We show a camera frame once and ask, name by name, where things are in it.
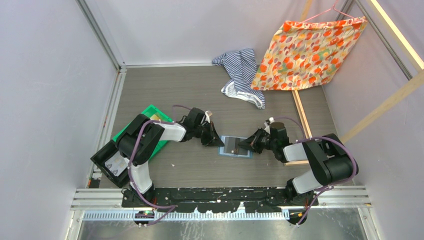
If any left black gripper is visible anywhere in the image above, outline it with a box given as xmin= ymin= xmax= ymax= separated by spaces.
xmin=193 ymin=120 xmax=224 ymax=147

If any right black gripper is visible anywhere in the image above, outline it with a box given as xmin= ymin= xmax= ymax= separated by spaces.
xmin=239 ymin=127 xmax=277 ymax=154

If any blue card holder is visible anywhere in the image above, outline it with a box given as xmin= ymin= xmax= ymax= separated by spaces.
xmin=218 ymin=135 xmax=253 ymax=159

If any black credit card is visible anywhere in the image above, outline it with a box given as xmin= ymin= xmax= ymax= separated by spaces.
xmin=223 ymin=136 xmax=248 ymax=156

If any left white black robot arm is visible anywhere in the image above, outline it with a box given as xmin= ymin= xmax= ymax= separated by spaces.
xmin=115 ymin=107 xmax=225 ymax=207

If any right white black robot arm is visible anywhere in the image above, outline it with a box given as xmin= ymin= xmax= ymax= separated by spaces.
xmin=238 ymin=120 xmax=359 ymax=205

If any yellow card in bin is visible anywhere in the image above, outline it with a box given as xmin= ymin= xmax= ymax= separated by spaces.
xmin=150 ymin=114 xmax=162 ymax=121

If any green plastic bin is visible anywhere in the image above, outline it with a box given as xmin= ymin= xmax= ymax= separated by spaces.
xmin=112 ymin=104 xmax=172 ymax=166

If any blue white striped cloth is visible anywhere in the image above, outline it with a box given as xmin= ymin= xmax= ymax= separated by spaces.
xmin=211 ymin=48 xmax=266 ymax=110

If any orange floral cloth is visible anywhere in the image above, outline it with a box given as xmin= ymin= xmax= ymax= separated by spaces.
xmin=250 ymin=17 xmax=368 ymax=91

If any black plastic bin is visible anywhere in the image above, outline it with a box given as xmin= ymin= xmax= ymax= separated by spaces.
xmin=90 ymin=140 xmax=130 ymax=188

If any pink clothes hanger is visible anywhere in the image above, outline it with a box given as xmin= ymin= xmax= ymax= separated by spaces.
xmin=301 ymin=0 xmax=354 ymax=23

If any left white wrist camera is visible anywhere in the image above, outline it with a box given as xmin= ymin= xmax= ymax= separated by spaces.
xmin=204 ymin=110 xmax=213 ymax=124

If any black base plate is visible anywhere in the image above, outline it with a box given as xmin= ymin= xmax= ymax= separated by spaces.
xmin=121 ymin=186 xmax=318 ymax=214

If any aluminium front rail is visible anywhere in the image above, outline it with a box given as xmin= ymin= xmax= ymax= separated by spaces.
xmin=71 ymin=185 xmax=372 ymax=223

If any wooden frame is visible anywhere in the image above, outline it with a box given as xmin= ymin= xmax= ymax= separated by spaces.
xmin=284 ymin=0 xmax=424 ymax=167

